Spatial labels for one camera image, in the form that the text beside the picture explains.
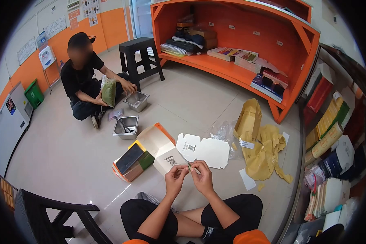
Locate person's right hand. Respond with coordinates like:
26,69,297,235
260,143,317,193
189,160,216,197

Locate person's left hand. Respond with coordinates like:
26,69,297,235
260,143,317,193
164,165,190,199

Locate person's right fingers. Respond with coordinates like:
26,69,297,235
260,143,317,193
201,164,213,180

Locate person's left index finger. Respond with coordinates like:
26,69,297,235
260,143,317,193
168,165,190,174

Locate flat white carton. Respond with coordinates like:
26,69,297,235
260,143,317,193
175,133,231,169

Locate open white orange carton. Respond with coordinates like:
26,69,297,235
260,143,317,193
136,123,190,176

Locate clear plastic bag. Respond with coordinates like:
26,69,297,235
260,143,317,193
209,120,243,160

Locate white paper slip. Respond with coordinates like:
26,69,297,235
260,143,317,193
239,168,257,191

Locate orange white brown carton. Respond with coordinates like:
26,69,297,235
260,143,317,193
112,157,144,183

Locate black smartphone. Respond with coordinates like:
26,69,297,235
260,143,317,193
115,143,144,174

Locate crumpled yellow wrapping paper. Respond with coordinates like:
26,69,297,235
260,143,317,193
233,98,294,184

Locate person's legs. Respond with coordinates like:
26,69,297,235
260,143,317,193
120,194,263,244

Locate steel tray with utensils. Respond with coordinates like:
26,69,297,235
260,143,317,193
112,115,139,140

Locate metal utensils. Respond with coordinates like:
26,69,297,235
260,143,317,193
113,112,132,133

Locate empty steel tray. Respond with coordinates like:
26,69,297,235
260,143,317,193
123,91,150,113

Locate person's body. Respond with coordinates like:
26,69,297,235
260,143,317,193
122,229,272,244

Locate grey pink packet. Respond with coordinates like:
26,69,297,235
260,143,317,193
108,108,124,121

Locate green powder bag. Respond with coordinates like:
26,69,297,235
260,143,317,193
101,76,117,108

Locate black plastic stool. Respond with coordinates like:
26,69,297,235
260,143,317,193
119,37,165,91

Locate full shop shelf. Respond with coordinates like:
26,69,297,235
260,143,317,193
281,43,366,244

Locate orange shelf with books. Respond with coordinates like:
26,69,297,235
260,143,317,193
150,0,321,124

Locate black plastic chair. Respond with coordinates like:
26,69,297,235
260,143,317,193
14,188,113,244

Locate glass door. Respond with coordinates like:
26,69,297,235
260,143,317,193
131,0,154,38

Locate green waste bin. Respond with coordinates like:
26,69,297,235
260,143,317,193
24,79,45,110

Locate white water dispenser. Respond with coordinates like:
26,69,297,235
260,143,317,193
38,46,61,94

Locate white cabinet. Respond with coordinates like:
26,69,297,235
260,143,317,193
0,82,34,177

